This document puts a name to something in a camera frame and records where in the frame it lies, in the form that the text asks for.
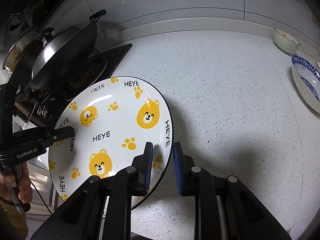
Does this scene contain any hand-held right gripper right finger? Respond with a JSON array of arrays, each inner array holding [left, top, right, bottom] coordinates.
[[173, 142, 293, 240]]

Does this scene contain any person's left forearm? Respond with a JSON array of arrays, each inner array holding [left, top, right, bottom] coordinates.
[[0, 200, 28, 240]]

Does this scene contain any small bear print plate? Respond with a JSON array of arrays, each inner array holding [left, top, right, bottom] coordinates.
[[47, 76, 173, 211]]

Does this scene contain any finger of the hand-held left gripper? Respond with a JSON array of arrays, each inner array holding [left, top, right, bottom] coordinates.
[[12, 126, 76, 153]]

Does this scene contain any black wok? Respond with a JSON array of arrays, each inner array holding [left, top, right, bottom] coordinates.
[[27, 9, 107, 90]]

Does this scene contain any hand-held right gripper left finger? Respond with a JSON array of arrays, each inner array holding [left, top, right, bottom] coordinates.
[[30, 142, 154, 240]]

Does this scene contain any blue floral bowl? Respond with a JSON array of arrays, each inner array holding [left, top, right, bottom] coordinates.
[[291, 54, 320, 113]]

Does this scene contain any person's left hand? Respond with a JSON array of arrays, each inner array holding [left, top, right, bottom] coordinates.
[[0, 162, 33, 203]]

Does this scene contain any black gas stove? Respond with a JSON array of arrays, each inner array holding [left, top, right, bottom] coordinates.
[[11, 43, 133, 130]]

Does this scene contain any steel wok lid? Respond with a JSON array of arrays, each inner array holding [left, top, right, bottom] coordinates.
[[31, 27, 94, 82]]

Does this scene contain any pale green bowl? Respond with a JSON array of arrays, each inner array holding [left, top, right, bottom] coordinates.
[[273, 27, 301, 54]]

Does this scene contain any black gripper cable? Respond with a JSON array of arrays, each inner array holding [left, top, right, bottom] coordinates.
[[29, 179, 53, 215]]

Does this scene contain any black range hood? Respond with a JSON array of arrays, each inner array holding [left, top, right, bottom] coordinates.
[[0, 0, 83, 48]]

